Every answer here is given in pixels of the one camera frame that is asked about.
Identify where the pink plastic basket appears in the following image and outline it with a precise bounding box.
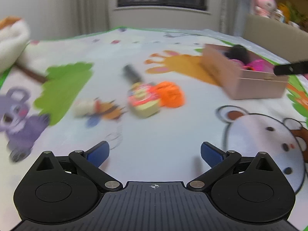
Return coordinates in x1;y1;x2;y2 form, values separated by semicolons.
242;59;274;73

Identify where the black plush toy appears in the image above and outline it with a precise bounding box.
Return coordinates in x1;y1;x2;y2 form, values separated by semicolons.
224;44;250;65

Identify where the yellow hello kitty camera toy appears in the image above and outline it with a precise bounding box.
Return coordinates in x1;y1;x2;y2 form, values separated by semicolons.
127;82;161;118

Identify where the orange toy helmet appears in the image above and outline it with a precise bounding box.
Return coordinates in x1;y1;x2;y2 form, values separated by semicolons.
155;81;185;108

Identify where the black item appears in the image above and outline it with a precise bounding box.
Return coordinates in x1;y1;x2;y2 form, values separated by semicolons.
123;64;143;85

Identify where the beige upholstered headboard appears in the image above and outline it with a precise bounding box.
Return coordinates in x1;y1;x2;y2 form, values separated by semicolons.
243;14;307;62

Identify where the potted green plant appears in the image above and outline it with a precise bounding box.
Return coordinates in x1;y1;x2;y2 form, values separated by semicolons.
286;2;307;31

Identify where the pink cardboard box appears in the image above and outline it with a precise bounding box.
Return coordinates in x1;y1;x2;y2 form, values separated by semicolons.
201;44;288;100

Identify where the yellow plush toy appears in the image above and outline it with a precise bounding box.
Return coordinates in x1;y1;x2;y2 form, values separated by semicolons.
277;3;290;23

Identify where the pink plush doll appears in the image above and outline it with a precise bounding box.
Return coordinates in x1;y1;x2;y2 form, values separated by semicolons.
252;0;277;18

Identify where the cartoon animal play mat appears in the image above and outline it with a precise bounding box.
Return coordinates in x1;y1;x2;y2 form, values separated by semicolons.
1;28;307;230

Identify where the beige curtain right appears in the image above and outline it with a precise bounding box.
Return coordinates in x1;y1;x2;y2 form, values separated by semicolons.
219;0;251;37

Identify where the beige curtain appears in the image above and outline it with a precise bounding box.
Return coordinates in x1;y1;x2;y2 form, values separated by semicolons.
219;0;251;37
55;0;110;39

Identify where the white orange fleece blanket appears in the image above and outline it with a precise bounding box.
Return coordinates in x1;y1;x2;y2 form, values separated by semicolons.
0;16;30;73

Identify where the beige curtain left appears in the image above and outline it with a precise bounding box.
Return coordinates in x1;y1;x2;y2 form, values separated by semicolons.
55;0;110;39

